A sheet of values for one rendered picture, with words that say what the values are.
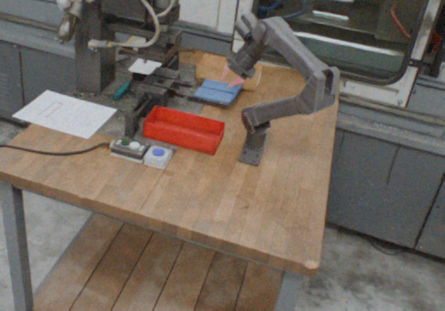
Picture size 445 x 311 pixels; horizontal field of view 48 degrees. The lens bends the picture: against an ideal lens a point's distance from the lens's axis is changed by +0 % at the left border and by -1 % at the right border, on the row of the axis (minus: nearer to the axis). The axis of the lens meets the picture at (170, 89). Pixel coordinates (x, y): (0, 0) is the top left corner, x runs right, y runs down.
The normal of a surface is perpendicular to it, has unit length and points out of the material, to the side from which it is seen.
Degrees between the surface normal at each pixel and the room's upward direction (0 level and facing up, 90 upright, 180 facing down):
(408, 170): 90
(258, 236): 0
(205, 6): 90
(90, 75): 90
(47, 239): 0
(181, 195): 0
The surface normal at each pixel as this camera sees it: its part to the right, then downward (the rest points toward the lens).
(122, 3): -0.33, 0.43
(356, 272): 0.07, -0.88
